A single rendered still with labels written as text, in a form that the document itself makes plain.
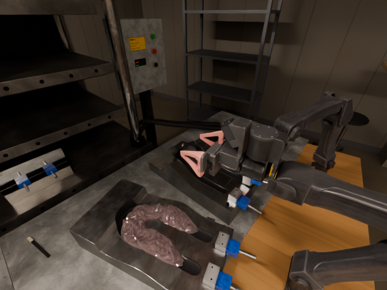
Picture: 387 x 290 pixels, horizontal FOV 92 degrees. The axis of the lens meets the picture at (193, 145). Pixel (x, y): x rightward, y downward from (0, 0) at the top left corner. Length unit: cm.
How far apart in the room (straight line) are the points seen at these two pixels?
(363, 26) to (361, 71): 46
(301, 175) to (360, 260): 23
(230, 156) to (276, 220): 52
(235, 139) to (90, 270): 64
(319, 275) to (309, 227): 33
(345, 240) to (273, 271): 32
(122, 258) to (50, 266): 28
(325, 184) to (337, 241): 53
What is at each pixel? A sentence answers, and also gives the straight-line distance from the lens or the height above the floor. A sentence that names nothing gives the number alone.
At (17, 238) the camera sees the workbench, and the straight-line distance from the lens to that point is 103.
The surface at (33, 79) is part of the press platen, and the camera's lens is 102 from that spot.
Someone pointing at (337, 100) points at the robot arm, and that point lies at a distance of 85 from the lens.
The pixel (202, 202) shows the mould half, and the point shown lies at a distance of 84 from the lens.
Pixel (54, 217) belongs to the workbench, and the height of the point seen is 80.
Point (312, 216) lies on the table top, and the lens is 98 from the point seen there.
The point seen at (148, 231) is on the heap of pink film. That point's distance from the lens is 69.
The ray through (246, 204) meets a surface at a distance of 77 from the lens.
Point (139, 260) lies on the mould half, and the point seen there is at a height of 90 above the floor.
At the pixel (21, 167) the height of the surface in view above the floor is 94.
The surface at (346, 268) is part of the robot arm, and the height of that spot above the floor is 104.
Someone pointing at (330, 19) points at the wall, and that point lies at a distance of 293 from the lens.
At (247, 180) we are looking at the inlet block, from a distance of 84.
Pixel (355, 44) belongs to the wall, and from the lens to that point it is 295.
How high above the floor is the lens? 150
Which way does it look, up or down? 35 degrees down
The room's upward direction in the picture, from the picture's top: straight up
